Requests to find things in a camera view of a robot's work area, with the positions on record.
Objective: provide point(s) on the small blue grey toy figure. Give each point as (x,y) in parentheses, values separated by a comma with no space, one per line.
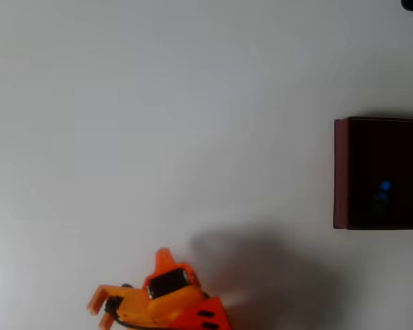
(385,186)

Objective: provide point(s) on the dark red open box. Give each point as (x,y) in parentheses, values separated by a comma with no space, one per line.
(361,154)

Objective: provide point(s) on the orange camera mount bracket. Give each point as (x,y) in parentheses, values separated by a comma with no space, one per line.
(130,302)

